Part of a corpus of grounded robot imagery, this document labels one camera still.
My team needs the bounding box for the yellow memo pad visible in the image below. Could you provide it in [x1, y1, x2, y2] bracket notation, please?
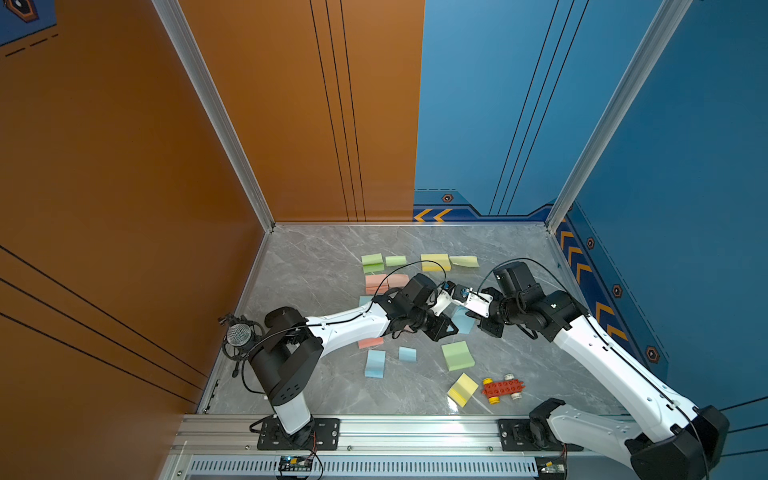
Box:
[447, 373, 479, 408]
[420, 254, 452, 272]

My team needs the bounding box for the torn yellow memo page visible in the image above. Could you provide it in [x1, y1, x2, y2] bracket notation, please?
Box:
[449, 256, 479, 268]

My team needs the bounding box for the pink fanned memo pad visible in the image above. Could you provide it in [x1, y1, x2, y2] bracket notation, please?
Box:
[365, 274, 389, 295]

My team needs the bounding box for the torn green memo page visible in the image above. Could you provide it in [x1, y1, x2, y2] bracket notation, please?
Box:
[385, 255, 408, 268]

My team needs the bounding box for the green memo pad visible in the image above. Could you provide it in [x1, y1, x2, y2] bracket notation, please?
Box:
[441, 341, 476, 372]
[361, 253, 385, 274]

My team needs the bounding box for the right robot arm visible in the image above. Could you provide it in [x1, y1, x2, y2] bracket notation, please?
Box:
[484, 260, 729, 479]

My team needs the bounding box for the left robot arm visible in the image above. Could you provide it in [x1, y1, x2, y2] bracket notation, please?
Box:
[246, 273, 458, 436]

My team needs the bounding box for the yellow memo pad front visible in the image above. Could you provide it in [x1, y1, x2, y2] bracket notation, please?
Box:
[447, 373, 479, 408]

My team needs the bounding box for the red toy car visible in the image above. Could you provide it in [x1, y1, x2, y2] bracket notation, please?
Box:
[482, 374, 525, 405]

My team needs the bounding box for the right circuit board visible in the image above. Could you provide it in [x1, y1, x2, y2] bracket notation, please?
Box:
[535, 458, 568, 480]

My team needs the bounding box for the circuit board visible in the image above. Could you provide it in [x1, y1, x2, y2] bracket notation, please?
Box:
[535, 458, 568, 480]
[278, 455, 314, 475]

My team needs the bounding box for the black microphone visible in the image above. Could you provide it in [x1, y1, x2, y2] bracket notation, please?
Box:
[218, 313, 265, 378]

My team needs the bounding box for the left circuit board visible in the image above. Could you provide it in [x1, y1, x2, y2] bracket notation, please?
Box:
[278, 455, 314, 475]

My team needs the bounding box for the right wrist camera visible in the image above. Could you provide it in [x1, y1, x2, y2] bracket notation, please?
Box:
[450, 284, 493, 318]

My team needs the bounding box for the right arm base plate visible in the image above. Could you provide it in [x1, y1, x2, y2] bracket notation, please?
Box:
[497, 418, 564, 453]

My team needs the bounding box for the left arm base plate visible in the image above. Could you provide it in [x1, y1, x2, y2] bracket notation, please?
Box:
[250, 415, 341, 451]

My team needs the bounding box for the aluminium front rail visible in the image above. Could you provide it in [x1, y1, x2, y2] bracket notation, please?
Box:
[159, 415, 636, 479]

